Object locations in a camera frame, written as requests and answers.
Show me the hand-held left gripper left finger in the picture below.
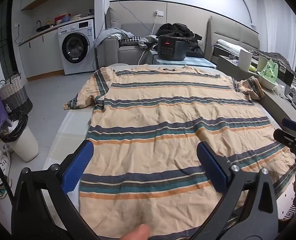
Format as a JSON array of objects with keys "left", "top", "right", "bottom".
[{"left": 11, "top": 140, "right": 101, "bottom": 240}]

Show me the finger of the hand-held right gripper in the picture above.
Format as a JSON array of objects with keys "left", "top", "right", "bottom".
[
  {"left": 273, "top": 128, "right": 296, "bottom": 153},
  {"left": 282, "top": 118, "right": 296, "bottom": 133}
]

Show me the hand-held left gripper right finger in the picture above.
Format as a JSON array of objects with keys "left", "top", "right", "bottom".
[{"left": 197, "top": 141, "right": 280, "bottom": 240}]

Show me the striped beige t-shirt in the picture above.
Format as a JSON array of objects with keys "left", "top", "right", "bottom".
[{"left": 63, "top": 64, "right": 296, "bottom": 239}]

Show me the person's left hand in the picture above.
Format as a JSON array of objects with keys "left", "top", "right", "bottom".
[{"left": 120, "top": 224, "right": 151, "bottom": 240}]

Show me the grey side cabinet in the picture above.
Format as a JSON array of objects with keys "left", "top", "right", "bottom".
[{"left": 217, "top": 54, "right": 296, "bottom": 124}]

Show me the checked beige tablecloth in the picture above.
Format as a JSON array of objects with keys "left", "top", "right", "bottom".
[{"left": 42, "top": 64, "right": 296, "bottom": 230}]

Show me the white plastic bag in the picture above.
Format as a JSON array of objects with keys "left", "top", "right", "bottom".
[{"left": 273, "top": 85, "right": 286, "bottom": 97}]

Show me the white bowl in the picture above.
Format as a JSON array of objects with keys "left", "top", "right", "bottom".
[{"left": 257, "top": 72, "right": 278, "bottom": 90}]

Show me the black box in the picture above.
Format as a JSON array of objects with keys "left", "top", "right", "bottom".
[{"left": 278, "top": 65, "right": 296, "bottom": 85}]

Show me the white trash bin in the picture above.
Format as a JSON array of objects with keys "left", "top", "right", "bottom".
[{"left": 0, "top": 114, "right": 39, "bottom": 162}]

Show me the green plastic bag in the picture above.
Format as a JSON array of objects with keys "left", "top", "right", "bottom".
[{"left": 259, "top": 59, "right": 278, "bottom": 84}]

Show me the black white patterned rug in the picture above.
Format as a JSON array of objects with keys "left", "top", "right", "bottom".
[{"left": 278, "top": 204, "right": 296, "bottom": 220}]

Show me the pale green mug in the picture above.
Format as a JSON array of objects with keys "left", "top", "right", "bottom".
[{"left": 257, "top": 55, "right": 268, "bottom": 72}]

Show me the grey blanket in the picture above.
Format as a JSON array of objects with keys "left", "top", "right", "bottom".
[{"left": 250, "top": 50, "right": 292, "bottom": 70}]

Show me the black stand pole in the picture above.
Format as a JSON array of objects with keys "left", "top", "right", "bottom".
[{"left": 0, "top": 145, "right": 15, "bottom": 200}]

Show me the white paper roll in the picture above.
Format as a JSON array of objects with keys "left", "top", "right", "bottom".
[{"left": 238, "top": 49, "right": 253, "bottom": 72}]

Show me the white curtain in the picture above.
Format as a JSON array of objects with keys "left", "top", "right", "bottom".
[{"left": 263, "top": 0, "right": 296, "bottom": 68}]

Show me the woven laundry basket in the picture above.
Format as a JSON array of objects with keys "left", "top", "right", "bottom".
[{"left": 0, "top": 72, "right": 33, "bottom": 115}]

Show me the grey padded bed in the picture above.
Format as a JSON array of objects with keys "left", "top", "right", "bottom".
[{"left": 207, "top": 16, "right": 261, "bottom": 58}]

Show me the blue checked small table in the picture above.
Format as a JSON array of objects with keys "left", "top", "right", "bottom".
[{"left": 152, "top": 51, "right": 217, "bottom": 69}]

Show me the kitchen counter cabinet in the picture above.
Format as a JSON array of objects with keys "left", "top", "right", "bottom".
[{"left": 18, "top": 15, "right": 96, "bottom": 80}]

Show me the white washing machine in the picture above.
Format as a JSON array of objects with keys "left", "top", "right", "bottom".
[{"left": 57, "top": 19, "right": 96, "bottom": 75}]

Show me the grey sofa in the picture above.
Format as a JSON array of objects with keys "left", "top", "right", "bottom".
[{"left": 97, "top": 6, "right": 213, "bottom": 68}]

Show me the black rice cooker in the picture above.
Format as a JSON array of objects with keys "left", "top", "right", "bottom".
[{"left": 157, "top": 34, "right": 187, "bottom": 61}]

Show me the light grey cloth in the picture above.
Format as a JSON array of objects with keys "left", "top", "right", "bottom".
[{"left": 93, "top": 28, "right": 135, "bottom": 48}]

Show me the houndstooth pillow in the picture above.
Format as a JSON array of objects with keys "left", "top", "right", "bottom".
[{"left": 120, "top": 36, "right": 143, "bottom": 43}]

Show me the grey white garment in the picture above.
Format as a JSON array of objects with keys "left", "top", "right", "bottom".
[{"left": 138, "top": 36, "right": 160, "bottom": 49}]

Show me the black jacket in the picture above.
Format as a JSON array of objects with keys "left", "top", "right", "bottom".
[{"left": 157, "top": 23, "right": 205, "bottom": 58}]

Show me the dark glass door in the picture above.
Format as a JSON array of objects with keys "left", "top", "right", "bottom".
[{"left": 0, "top": 0, "right": 15, "bottom": 80}]

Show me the thin blue cable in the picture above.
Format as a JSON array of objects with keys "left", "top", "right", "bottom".
[{"left": 98, "top": 0, "right": 158, "bottom": 37}]

